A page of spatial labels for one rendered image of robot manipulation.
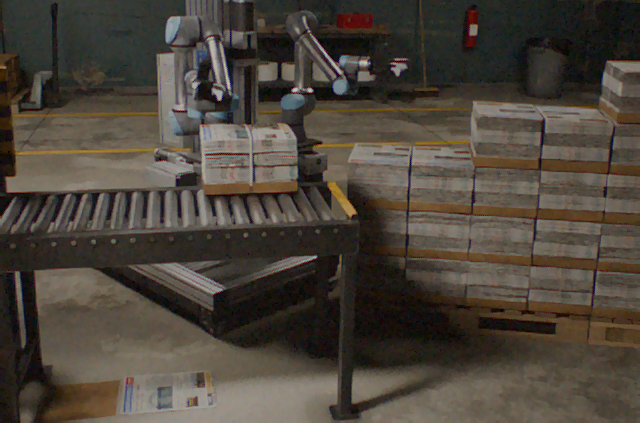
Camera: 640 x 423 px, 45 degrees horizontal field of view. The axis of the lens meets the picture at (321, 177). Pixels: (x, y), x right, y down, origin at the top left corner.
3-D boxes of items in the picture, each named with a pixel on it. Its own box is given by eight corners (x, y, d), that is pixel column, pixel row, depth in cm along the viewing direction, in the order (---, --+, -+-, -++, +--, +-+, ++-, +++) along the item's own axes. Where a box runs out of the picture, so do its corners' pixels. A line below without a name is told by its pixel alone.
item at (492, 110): (472, 103, 378) (472, 100, 377) (532, 105, 374) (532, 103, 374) (477, 117, 343) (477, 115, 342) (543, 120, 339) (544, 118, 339)
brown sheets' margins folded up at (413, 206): (351, 266, 411) (354, 175, 397) (576, 283, 396) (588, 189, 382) (343, 296, 374) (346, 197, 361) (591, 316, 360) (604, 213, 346)
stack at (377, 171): (349, 291, 415) (355, 141, 392) (573, 309, 400) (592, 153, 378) (341, 323, 378) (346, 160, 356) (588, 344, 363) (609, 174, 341)
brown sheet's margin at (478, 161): (468, 146, 385) (468, 138, 383) (527, 149, 381) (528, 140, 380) (472, 165, 348) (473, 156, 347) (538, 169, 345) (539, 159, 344)
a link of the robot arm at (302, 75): (285, 117, 402) (286, 11, 388) (296, 112, 416) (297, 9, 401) (307, 119, 399) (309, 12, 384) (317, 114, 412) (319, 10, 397)
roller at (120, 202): (128, 202, 315) (127, 190, 313) (122, 243, 270) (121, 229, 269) (115, 203, 314) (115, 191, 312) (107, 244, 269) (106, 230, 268)
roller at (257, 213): (258, 193, 324) (251, 184, 322) (272, 231, 280) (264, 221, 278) (248, 200, 324) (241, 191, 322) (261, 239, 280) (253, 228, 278)
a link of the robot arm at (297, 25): (290, 8, 375) (353, 87, 375) (298, 7, 385) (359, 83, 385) (274, 23, 380) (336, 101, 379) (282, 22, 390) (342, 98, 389)
